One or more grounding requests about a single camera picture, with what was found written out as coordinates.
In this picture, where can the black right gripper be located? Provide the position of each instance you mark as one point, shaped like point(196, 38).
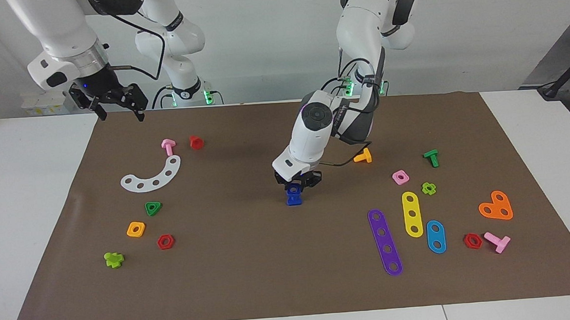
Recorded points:
point(101, 89)

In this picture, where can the green plastic screw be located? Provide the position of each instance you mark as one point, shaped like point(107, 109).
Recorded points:
point(432, 158)

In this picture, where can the blue two-hole plastic plate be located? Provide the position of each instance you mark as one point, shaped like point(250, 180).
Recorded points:
point(436, 236)

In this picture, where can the lime green cross screw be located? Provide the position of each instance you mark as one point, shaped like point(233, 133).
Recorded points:
point(113, 260)

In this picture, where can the lime green cross nut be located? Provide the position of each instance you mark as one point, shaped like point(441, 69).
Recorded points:
point(424, 189)

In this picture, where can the black stand pole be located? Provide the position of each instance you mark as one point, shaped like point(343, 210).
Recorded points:
point(566, 77)

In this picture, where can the white curved five-hole plate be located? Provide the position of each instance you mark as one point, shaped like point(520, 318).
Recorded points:
point(148, 185)

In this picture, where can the orange square plastic nut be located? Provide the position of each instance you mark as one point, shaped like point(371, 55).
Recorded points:
point(130, 232)

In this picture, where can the orange heart-shaped plastic plate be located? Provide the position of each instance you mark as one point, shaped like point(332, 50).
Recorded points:
point(496, 206)

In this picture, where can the brown table mat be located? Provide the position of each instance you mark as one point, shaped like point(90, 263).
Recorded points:
point(291, 276)

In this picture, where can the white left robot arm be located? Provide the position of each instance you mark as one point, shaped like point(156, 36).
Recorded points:
point(308, 129)

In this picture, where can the pink plastic screw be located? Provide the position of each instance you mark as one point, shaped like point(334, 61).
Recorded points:
point(501, 243)
point(168, 147)

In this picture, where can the red hexagonal plastic nut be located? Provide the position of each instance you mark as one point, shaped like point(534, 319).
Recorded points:
point(160, 242)
point(467, 241)

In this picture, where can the red hexagonal plastic screw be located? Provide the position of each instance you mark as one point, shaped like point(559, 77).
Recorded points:
point(196, 143)

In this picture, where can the purple four-hole plastic plate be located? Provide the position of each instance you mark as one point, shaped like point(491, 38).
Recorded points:
point(384, 241)

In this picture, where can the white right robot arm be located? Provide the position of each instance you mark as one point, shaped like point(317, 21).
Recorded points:
point(58, 30)

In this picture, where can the green triangular plastic nut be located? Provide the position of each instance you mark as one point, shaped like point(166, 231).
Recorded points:
point(147, 205)

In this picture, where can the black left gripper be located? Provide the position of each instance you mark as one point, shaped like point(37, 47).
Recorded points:
point(298, 179)

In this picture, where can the yellow three-hole plastic plate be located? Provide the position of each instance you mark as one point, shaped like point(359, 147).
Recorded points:
point(412, 206)

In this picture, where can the pink square plastic nut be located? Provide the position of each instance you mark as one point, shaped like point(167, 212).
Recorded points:
point(395, 174)

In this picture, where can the orange plastic screw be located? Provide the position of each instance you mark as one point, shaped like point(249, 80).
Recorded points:
point(365, 158)

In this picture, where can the blue plastic screw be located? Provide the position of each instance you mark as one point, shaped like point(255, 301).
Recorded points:
point(294, 202)

